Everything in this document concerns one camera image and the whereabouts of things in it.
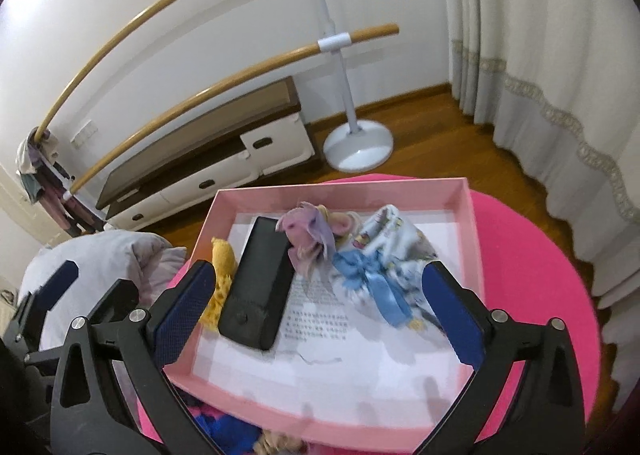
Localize yellow crochet toy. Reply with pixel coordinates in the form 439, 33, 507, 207
200, 238, 238, 331

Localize black leather case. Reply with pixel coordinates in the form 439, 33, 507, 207
218, 216, 295, 351

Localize royal blue knitted cloth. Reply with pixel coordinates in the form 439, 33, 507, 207
191, 409, 262, 455

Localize beige scrunchie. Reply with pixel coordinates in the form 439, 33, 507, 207
253, 430, 307, 455

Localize purple fabric scrunchie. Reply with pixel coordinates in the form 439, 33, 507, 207
276, 201, 361, 281

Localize white printed cloth blue bow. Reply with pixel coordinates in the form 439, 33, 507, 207
330, 204, 440, 333

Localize clothes hanging on barre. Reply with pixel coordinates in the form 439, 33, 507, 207
15, 128, 106, 237

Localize pink round table cover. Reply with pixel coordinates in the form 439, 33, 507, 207
135, 173, 602, 455

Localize pink cardboard box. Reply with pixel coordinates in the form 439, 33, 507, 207
166, 178, 484, 453

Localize white TV cabinet brown top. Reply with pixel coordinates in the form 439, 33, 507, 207
96, 77, 320, 231

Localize white barre stand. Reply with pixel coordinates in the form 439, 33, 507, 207
314, 0, 394, 173

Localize lower wooden ballet bar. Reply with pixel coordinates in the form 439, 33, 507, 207
62, 22, 400, 202

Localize cream curtain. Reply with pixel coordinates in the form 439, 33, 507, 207
446, 0, 639, 407

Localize white wall socket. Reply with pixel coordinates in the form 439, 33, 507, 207
70, 120, 98, 149

